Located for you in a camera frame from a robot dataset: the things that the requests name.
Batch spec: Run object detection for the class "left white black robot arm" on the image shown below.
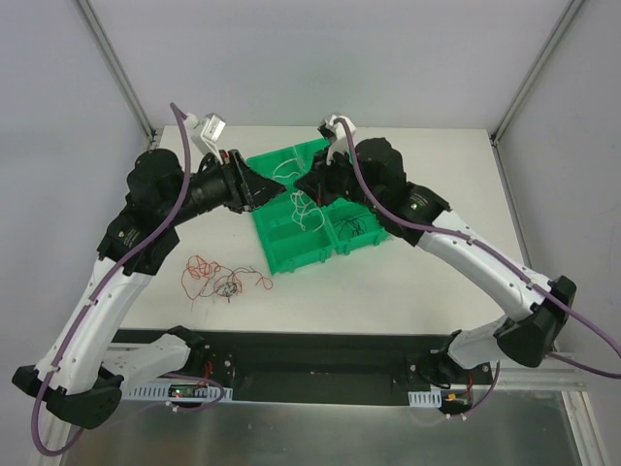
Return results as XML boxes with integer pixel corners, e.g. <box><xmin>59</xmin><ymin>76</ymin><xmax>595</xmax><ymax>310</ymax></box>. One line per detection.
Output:
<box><xmin>12</xmin><ymin>149</ymin><xmax>285</xmax><ymax>429</ymax></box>

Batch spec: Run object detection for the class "aluminium frame rail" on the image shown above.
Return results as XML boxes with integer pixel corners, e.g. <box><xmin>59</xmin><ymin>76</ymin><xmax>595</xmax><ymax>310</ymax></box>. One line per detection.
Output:
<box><xmin>497</xmin><ymin>367</ymin><xmax>586</xmax><ymax>391</ymax></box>

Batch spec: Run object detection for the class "green plastic bin left column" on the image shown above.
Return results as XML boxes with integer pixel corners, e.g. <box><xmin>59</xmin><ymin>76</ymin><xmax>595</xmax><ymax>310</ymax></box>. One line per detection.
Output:
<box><xmin>247</xmin><ymin>140</ymin><xmax>333</xmax><ymax>274</ymax></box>

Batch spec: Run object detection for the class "left white cable duct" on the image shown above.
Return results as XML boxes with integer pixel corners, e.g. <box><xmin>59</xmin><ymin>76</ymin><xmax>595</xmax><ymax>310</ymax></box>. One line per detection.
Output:
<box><xmin>122</xmin><ymin>382</ymin><xmax>220</xmax><ymax>404</ymax></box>

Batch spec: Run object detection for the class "green plastic bin column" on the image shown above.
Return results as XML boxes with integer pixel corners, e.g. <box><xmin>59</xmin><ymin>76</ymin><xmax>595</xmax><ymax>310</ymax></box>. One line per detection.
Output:
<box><xmin>247</xmin><ymin>140</ymin><xmax>333</xmax><ymax>274</ymax></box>
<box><xmin>295</xmin><ymin>188</ymin><xmax>389</xmax><ymax>255</ymax></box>

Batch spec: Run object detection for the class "coloured wire bundle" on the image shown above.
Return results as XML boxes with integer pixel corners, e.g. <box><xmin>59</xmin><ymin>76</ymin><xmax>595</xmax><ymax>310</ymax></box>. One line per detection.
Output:
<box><xmin>211</xmin><ymin>264</ymin><xmax>275</xmax><ymax>302</ymax></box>

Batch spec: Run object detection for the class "white cable duct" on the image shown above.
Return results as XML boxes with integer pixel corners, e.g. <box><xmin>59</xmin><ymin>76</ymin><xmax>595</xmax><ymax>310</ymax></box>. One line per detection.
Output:
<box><xmin>408</xmin><ymin>388</ymin><xmax>442</xmax><ymax>409</ymax></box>
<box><xmin>122</xmin><ymin>382</ymin><xmax>220</xmax><ymax>404</ymax></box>

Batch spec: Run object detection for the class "green plastic bin right column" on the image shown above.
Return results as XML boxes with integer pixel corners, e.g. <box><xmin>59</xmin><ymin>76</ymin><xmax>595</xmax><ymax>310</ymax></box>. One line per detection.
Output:
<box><xmin>295</xmin><ymin>188</ymin><xmax>389</xmax><ymax>255</ymax></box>

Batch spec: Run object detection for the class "wrist white camera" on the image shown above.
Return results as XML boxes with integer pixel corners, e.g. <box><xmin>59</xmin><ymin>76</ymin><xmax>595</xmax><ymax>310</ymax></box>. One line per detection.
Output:
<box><xmin>317</xmin><ymin>113</ymin><xmax>356</xmax><ymax>165</ymax></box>
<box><xmin>183</xmin><ymin>113</ymin><xmax>226</xmax><ymax>159</ymax></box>

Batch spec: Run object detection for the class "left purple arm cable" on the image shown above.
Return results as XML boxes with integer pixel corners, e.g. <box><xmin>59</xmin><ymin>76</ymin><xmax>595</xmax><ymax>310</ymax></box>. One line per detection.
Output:
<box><xmin>30</xmin><ymin>102</ymin><xmax>229</xmax><ymax>456</ymax></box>

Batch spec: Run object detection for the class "right white cable duct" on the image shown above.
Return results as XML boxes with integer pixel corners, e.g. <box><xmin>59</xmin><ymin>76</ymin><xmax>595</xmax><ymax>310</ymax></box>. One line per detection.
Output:
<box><xmin>408</xmin><ymin>388</ymin><xmax>442</xmax><ymax>409</ymax></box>

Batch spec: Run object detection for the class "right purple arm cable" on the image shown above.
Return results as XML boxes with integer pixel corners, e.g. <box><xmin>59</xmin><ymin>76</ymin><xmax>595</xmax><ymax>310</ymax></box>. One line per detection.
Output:
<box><xmin>334</xmin><ymin>118</ymin><xmax>621</xmax><ymax>380</ymax></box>

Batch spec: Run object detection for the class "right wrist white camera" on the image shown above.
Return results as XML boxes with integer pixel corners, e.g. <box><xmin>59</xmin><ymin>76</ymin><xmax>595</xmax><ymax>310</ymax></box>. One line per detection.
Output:
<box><xmin>317</xmin><ymin>113</ymin><xmax>356</xmax><ymax>165</ymax></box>

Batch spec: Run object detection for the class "white wire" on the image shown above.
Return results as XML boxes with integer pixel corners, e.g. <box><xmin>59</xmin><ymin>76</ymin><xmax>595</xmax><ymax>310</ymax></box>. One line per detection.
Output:
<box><xmin>271</xmin><ymin>157</ymin><xmax>327</xmax><ymax>232</ymax></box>

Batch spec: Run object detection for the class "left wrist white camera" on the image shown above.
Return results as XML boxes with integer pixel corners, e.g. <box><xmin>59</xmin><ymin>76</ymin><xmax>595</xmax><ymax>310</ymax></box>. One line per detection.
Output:
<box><xmin>183</xmin><ymin>113</ymin><xmax>226</xmax><ymax>159</ymax></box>

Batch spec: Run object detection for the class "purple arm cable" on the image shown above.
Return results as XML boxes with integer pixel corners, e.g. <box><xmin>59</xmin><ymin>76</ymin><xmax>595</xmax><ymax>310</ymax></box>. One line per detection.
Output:
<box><xmin>30</xmin><ymin>102</ymin><xmax>229</xmax><ymax>456</ymax></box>
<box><xmin>334</xmin><ymin>118</ymin><xmax>621</xmax><ymax>380</ymax></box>

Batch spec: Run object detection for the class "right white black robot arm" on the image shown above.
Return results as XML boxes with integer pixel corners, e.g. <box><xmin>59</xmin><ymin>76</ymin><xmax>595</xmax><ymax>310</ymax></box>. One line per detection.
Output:
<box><xmin>294</xmin><ymin>138</ymin><xmax>576</xmax><ymax>385</ymax></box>

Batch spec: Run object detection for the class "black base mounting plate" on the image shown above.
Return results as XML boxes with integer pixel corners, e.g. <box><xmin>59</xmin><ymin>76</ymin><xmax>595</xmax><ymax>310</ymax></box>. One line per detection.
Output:
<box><xmin>115</xmin><ymin>329</ymin><xmax>491</xmax><ymax>404</ymax></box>

